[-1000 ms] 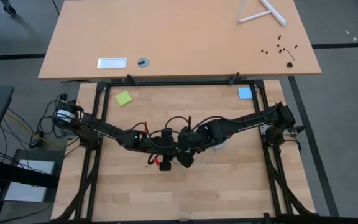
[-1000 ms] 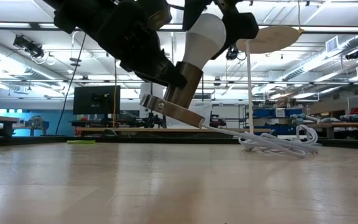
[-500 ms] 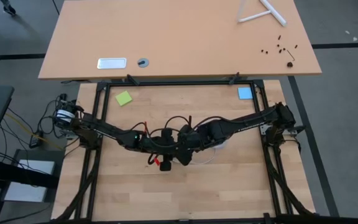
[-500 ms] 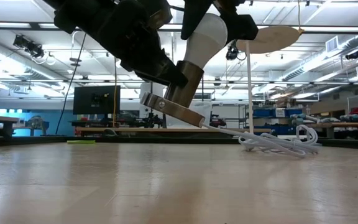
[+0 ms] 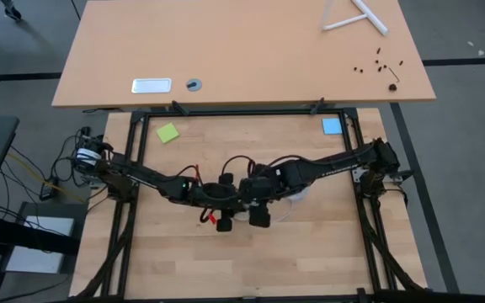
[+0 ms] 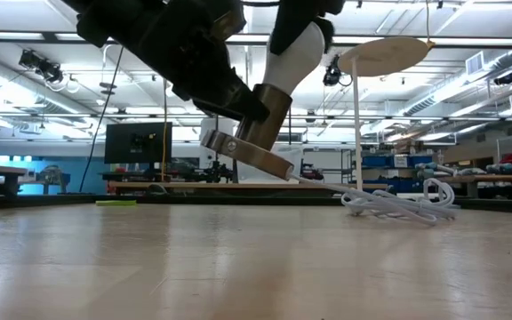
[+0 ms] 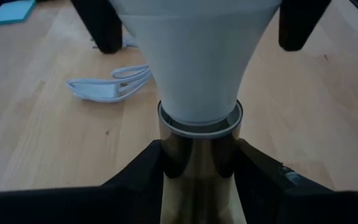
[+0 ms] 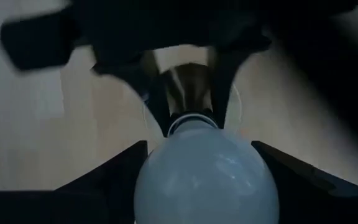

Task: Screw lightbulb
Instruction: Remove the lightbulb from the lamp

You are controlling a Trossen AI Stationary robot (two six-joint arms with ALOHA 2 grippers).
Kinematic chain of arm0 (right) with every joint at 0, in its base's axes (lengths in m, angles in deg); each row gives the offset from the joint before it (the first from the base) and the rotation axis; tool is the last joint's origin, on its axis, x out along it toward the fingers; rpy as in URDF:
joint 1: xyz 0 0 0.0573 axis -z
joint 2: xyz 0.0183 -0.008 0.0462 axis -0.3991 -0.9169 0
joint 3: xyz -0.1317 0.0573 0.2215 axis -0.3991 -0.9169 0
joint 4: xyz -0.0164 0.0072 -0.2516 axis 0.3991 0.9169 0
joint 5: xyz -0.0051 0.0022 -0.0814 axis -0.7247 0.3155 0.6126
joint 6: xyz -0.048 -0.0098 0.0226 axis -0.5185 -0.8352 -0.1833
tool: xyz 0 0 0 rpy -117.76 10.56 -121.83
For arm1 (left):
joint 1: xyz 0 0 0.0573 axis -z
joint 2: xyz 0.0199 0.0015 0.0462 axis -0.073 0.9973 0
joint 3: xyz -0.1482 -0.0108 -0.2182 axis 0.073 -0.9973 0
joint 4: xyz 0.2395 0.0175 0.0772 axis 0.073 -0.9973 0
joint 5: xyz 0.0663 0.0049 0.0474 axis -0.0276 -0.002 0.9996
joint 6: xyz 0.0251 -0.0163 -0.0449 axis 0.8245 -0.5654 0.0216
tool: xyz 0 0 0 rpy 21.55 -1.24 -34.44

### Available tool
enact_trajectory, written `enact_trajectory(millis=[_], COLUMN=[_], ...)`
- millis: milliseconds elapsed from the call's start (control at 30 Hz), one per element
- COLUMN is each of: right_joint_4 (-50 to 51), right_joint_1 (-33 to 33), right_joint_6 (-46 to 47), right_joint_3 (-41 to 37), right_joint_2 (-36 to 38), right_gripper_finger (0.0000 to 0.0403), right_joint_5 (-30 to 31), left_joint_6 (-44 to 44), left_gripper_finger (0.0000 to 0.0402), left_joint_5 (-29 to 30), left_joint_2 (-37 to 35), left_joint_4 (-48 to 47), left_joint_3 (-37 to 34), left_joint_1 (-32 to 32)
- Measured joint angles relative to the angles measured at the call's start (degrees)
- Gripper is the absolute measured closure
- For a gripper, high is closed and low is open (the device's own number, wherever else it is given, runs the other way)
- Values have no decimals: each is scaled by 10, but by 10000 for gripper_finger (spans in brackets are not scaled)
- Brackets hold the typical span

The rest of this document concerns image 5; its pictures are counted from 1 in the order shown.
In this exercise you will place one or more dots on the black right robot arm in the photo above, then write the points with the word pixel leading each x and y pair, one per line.
pixel 339 164

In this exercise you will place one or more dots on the thin dark hex key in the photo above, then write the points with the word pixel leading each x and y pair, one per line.
pixel 394 74

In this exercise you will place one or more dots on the green sticky note pad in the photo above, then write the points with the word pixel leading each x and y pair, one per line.
pixel 167 133

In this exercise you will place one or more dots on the orange-brown desk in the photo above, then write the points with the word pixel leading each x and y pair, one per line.
pixel 242 50

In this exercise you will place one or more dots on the white box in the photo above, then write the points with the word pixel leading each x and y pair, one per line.
pixel 36 261

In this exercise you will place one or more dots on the black aluminium frame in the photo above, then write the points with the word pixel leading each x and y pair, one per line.
pixel 242 113

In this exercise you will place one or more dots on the black power adapter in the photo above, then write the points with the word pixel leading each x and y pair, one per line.
pixel 84 134

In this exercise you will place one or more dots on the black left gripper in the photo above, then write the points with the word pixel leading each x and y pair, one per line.
pixel 225 198

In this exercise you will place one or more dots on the frosted white lightbulb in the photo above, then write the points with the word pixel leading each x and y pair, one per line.
pixel 251 205

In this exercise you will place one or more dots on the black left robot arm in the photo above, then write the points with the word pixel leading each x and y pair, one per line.
pixel 141 177

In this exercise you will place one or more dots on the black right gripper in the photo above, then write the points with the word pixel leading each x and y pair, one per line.
pixel 263 187

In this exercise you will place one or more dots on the black metal beam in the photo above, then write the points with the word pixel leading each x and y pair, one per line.
pixel 15 235

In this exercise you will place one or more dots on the black chair caster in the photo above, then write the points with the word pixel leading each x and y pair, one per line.
pixel 12 12

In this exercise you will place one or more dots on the black power brick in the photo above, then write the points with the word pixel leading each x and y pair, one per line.
pixel 49 191

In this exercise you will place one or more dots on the black frame clamp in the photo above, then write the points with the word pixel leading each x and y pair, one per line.
pixel 179 107
pixel 317 106

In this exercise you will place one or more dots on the long white bar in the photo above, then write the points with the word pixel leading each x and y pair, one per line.
pixel 373 19

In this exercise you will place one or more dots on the grey arm base bracket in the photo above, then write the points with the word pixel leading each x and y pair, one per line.
pixel 396 174
pixel 93 182

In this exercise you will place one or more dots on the short white bar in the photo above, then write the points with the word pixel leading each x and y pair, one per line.
pixel 345 22

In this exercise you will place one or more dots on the blue sticky note pad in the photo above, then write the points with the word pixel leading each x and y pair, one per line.
pixel 332 126

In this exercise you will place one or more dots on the small black knob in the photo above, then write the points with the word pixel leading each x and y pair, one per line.
pixel 392 87

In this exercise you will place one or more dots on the grey round desk grommet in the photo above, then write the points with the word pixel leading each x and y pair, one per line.
pixel 198 86

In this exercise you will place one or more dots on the silver rectangular desk plate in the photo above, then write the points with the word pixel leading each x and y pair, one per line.
pixel 151 86

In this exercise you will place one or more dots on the thin white strip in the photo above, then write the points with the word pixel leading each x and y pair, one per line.
pixel 326 19

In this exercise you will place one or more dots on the small red connector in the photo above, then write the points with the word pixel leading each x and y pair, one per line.
pixel 212 219

